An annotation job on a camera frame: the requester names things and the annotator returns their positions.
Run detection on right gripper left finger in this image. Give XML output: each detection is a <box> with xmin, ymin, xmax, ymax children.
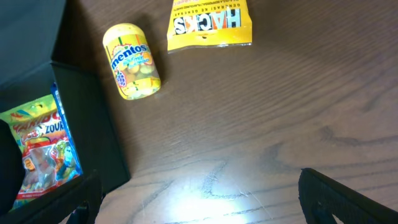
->
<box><xmin>1</xmin><ymin>171</ymin><xmax>103</xmax><ymax>224</ymax></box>

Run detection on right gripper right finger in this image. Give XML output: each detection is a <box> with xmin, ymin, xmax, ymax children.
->
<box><xmin>298</xmin><ymin>168</ymin><xmax>397</xmax><ymax>224</ymax></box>

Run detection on green Haribo gummy bag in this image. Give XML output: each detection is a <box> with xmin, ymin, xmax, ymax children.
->
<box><xmin>1</xmin><ymin>95</ymin><xmax>83</xmax><ymax>209</ymax></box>

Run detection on yellow Mentos bottle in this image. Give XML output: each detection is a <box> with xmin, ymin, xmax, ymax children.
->
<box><xmin>103</xmin><ymin>23</ymin><xmax>161</xmax><ymax>100</ymax></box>

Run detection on dark green gift box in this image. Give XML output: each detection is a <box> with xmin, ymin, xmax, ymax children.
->
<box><xmin>1</xmin><ymin>1</ymin><xmax>130</xmax><ymax>197</ymax></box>

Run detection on yellow Hacks candy bag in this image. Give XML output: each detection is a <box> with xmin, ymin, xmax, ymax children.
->
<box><xmin>167</xmin><ymin>0</ymin><xmax>252</xmax><ymax>52</ymax></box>

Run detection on blue Oreo cookie pack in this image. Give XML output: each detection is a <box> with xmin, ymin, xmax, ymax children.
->
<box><xmin>51</xmin><ymin>83</ymin><xmax>83</xmax><ymax>175</ymax></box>

